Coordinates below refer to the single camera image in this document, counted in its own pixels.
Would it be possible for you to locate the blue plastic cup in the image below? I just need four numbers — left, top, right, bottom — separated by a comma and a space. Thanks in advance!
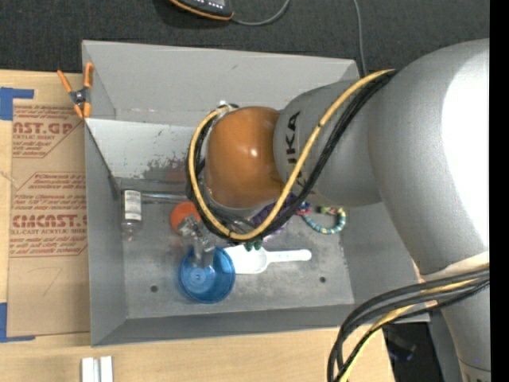
177, 244, 237, 304

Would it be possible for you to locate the white plastic scoop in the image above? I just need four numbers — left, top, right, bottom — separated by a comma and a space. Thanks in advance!
222, 246, 313, 275

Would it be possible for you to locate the brown cardboard board, red print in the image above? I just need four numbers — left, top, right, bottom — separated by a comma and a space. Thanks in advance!
0, 68, 92, 344

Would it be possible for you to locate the grey metal bin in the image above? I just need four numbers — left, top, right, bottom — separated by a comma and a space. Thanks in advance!
81, 40, 431, 348

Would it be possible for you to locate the purple cloth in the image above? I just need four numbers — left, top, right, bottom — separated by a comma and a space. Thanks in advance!
254, 193, 300, 239

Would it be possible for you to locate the orange ball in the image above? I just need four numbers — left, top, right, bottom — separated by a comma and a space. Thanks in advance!
169, 201, 202, 234

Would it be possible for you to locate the clear glass bottle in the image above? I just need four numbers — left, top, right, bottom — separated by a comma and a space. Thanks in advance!
120, 189, 144, 242

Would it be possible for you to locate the multicolour beaded ring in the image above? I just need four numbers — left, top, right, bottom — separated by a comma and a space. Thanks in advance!
296, 201, 348, 236

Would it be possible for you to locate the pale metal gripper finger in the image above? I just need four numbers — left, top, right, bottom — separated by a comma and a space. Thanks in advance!
198, 235, 218, 272
178, 214, 204, 263

